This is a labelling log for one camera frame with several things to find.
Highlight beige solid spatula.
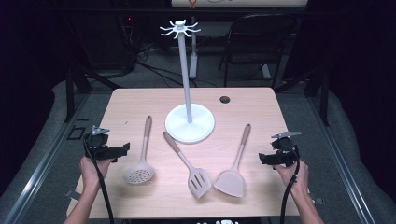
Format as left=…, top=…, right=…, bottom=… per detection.
left=213, top=123, right=252, bottom=199

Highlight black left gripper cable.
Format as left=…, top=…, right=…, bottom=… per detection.
left=82, top=138, right=116, bottom=224

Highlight beige slotted spatula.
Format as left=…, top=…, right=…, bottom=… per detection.
left=163, top=131, right=214, bottom=200

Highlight black metal frame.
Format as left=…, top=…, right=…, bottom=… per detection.
left=274, top=66, right=332, bottom=127
left=63, top=61, right=123, bottom=124

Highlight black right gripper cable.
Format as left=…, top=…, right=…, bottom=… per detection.
left=278, top=145, right=302, bottom=224

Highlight aluminium rail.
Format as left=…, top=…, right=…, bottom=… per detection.
left=305, top=92, right=377, bottom=224
left=1, top=92, right=91, bottom=224

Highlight white device at table edge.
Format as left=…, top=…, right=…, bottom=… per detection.
left=197, top=218, right=241, bottom=224

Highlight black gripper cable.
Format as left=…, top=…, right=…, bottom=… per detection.
left=82, top=138, right=116, bottom=224
left=278, top=145, right=302, bottom=224

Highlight person's right hand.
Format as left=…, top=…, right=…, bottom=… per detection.
left=273, top=160, right=311, bottom=201

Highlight person's left hand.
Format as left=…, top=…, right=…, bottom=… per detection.
left=78, top=155, right=114, bottom=194

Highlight white utensil rack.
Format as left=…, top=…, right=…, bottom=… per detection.
left=159, top=19, right=216, bottom=145

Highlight black floor cables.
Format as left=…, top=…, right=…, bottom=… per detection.
left=135, top=42, right=219, bottom=89

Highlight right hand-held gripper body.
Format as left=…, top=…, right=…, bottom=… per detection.
left=270, top=131, right=301, bottom=168

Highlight beige perforated skimmer spoon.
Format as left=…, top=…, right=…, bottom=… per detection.
left=122, top=115, right=156, bottom=185

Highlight black folding chair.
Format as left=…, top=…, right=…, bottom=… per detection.
left=218, top=13, right=297, bottom=90

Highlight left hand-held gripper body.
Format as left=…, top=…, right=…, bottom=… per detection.
left=83, top=125, right=120, bottom=163

